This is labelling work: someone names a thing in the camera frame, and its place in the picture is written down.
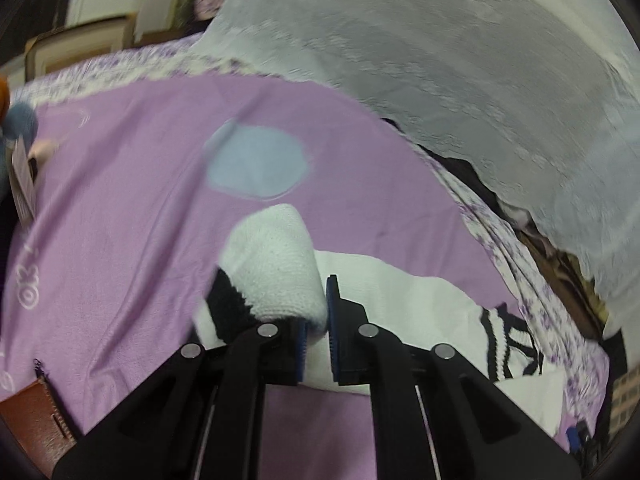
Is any purple blanket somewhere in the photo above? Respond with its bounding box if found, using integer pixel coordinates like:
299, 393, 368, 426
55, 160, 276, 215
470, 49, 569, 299
0, 72, 611, 480

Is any white sock with black stripes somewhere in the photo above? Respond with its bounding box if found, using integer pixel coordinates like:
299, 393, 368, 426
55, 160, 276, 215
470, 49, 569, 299
192, 203, 568, 436

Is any purple floral bed sheet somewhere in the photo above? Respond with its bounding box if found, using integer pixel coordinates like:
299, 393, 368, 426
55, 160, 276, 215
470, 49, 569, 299
10, 32, 613, 361

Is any brown leather wallet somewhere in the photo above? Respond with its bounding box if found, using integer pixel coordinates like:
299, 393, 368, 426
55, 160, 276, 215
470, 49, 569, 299
0, 357, 83, 478

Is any wooden frame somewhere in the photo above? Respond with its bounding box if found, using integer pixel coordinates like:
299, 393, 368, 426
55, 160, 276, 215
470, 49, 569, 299
25, 12, 138, 78

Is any small blue object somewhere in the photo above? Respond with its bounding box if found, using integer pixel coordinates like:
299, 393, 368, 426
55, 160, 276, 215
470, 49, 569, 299
566, 420, 601, 461

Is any blue and orange plush toy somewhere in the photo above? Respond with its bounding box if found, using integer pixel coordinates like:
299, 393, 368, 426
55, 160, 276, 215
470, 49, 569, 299
0, 75, 61, 226

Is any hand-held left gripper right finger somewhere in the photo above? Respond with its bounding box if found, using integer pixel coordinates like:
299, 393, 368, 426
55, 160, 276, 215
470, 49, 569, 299
325, 275, 583, 480

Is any white lace cloth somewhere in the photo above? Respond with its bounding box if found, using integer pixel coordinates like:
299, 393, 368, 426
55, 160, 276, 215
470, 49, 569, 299
190, 0, 640, 341

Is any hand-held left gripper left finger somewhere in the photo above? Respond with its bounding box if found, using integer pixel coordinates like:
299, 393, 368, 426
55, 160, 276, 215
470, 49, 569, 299
52, 317, 308, 480

